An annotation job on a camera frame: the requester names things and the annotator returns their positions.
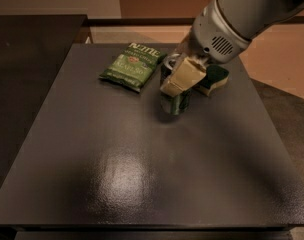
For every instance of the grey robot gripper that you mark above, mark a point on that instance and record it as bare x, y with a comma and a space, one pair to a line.
214, 34

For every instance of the green soda can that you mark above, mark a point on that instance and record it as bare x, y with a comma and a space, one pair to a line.
178, 104

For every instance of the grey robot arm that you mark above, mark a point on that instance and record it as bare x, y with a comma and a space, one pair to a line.
249, 18

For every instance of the green jalapeno chip bag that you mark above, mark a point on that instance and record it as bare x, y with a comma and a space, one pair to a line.
134, 66

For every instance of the green and yellow sponge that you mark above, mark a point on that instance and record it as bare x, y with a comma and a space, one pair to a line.
216, 77

